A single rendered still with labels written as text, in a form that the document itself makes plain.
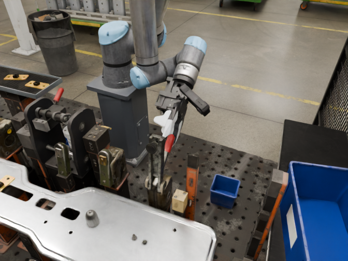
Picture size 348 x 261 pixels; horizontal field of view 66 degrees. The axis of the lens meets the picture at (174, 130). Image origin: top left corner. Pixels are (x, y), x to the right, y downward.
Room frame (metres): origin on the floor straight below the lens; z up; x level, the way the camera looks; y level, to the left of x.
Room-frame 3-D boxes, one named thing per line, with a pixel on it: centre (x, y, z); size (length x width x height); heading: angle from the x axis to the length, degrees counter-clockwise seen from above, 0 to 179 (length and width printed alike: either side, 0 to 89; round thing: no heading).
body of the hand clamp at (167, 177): (0.52, 0.04, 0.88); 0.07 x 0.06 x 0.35; 158
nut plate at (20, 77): (0.94, 0.61, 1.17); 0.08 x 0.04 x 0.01; 89
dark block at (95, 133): (0.65, 0.25, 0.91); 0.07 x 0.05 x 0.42; 158
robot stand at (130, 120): (1.03, 0.23, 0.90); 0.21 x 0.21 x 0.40; 64
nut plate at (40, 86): (0.88, 0.51, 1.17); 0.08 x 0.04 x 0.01; 71
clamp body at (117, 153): (0.61, 0.20, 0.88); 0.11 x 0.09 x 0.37; 158
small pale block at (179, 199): (0.45, -0.02, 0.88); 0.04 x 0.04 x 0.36; 68
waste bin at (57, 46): (3.36, 1.51, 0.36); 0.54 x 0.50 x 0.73; 154
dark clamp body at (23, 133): (0.73, 0.49, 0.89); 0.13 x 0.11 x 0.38; 158
